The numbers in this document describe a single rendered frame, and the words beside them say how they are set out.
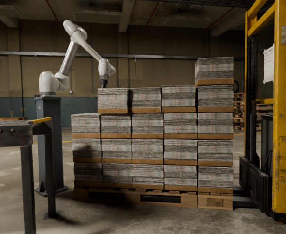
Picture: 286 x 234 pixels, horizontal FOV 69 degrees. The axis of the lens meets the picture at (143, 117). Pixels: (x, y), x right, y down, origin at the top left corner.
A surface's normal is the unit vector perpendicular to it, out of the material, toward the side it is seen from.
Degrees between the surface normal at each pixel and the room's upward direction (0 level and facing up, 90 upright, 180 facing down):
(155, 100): 90
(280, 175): 90
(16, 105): 90
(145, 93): 90
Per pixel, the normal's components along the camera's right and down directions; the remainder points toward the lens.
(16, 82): 0.18, 0.05
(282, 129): -0.17, 0.05
